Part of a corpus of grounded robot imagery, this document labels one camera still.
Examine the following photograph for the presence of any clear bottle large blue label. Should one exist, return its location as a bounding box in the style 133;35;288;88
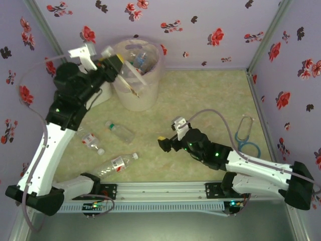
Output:
134;51;149;75

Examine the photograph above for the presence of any white bin with pink liner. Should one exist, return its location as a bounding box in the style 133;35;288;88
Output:
105;37;165;112

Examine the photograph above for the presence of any white square plastic box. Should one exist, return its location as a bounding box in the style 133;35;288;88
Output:
85;80;113;109

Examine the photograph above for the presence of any blue stethoscope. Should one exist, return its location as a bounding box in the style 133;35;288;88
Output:
234;114;261;159

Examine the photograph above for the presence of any crushed clear bottle red label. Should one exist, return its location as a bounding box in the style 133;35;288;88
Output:
93;152;139;180

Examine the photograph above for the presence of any clear bottle red white label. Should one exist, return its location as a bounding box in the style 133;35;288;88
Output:
76;126;105;156

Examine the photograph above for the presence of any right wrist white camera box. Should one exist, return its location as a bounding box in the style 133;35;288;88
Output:
170;116;193;141

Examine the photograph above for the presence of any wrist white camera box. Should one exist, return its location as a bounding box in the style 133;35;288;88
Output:
170;116;193;141
68;42;98;71

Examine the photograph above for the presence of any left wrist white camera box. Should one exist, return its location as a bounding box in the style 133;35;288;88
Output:
68;42;98;71

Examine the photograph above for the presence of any right arm lilac cable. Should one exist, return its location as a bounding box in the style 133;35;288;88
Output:
184;109;321;218

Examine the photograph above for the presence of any arm lilac cable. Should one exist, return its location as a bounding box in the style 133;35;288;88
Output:
17;54;116;233
184;109;321;218

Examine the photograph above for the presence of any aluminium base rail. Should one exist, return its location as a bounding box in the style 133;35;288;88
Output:
62;181;286;201

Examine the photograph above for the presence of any left arm lilac cable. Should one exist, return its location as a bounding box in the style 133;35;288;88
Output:
17;54;116;233

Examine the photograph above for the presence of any white slotted cable duct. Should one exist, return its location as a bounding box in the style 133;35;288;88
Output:
57;202;224;214

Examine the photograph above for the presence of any aluminium frame post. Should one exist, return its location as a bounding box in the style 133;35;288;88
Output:
247;0;294;73
24;0;72;71

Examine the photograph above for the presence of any aluminium side rail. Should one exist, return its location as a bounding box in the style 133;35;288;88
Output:
245;70;285;171

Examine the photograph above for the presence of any aluminium frame leg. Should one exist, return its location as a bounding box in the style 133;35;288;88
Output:
287;207;311;241
7;203;37;241

